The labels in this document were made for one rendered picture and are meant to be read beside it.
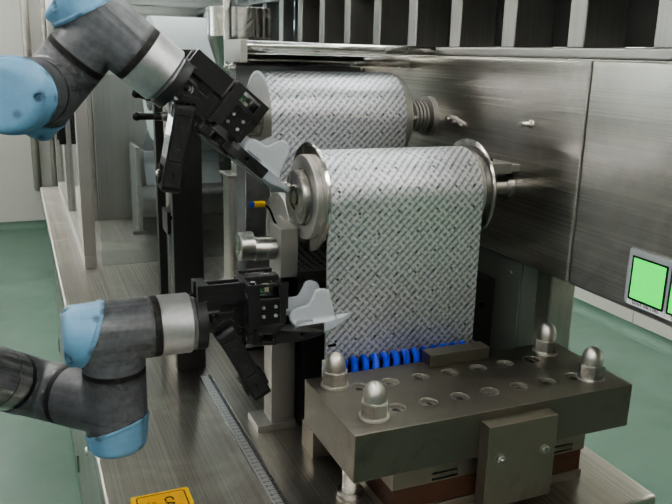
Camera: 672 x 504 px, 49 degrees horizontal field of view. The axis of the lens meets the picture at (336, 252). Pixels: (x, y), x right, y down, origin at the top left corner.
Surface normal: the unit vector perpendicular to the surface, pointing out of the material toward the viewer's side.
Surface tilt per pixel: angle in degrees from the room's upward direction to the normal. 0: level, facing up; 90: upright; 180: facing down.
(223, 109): 90
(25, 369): 72
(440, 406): 0
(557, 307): 90
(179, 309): 44
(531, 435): 90
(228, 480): 0
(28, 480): 0
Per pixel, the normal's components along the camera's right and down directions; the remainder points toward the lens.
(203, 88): 0.39, 0.25
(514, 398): 0.03, -0.97
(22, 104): 0.11, 0.25
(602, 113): -0.92, 0.07
